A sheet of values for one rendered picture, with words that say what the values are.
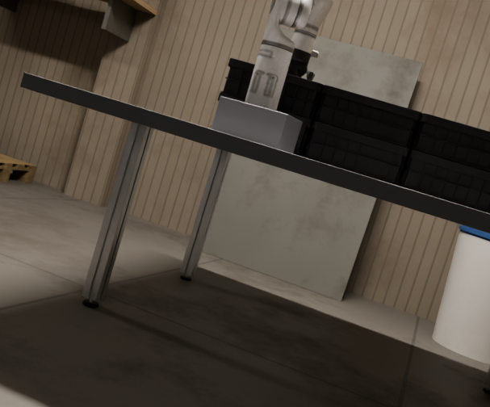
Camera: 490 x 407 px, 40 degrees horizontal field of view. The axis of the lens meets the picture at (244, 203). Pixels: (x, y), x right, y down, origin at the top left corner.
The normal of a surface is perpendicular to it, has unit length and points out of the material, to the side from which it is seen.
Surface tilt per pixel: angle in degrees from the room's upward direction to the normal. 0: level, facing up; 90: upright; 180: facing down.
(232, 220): 79
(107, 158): 90
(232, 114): 90
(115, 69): 90
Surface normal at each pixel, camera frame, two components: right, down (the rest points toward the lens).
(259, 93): -0.23, 0.03
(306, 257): -0.21, -0.19
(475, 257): -0.78, -0.12
